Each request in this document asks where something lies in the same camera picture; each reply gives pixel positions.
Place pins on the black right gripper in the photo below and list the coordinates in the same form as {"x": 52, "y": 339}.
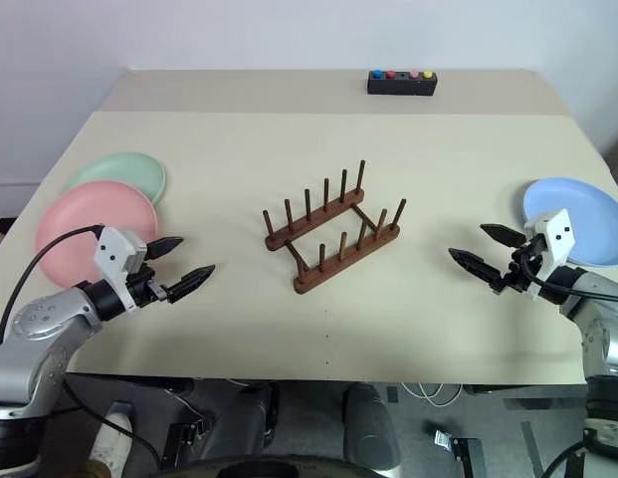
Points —
{"x": 517, "y": 279}

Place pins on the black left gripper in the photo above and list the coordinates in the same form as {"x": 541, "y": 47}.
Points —
{"x": 144, "y": 290}

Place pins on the blue plate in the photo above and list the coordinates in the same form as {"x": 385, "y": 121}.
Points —
{"x": 587, "y": 214}

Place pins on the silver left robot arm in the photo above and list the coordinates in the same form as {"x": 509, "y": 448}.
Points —
{"x": 35, "y": 323}

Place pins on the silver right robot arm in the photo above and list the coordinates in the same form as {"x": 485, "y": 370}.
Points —
{"x": 602, "y": 328}

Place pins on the wooden peg dish rack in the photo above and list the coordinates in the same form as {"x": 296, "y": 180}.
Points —
{"x": 338, "y": 264}

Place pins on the green plate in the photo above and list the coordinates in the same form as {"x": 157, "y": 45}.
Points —
{"x": 124, "y": 171}

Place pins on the pink plate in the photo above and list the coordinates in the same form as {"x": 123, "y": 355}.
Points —
{"x": 79, "y": 219}

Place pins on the dark grey rounded shape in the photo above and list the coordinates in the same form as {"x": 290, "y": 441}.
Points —
{"x": 368, "y": 428}
{"x": 239, "y": 423}

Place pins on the black button box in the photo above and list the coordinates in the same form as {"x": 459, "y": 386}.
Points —
{"x": 403, "y": 88}

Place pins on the white shoe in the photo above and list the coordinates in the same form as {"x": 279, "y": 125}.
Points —
{"x": 112, "y": 438}

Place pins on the wide dark rounded shape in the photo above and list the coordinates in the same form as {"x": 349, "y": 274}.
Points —
{"x": 268, "y": 468}

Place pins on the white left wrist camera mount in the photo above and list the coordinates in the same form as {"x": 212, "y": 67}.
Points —
{"x": 109, "y": 254}

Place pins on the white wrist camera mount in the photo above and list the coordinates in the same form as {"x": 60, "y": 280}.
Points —
{"x": 557, "y": 234}
{"x": 109, "y": 254}

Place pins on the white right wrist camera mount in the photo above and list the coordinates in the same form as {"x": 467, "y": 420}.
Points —
{"x": 557, "y": 234}

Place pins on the black table frame foot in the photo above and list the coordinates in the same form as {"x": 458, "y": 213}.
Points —
{"x": 453, "y": 443}
{"x": 186, "y": 440}

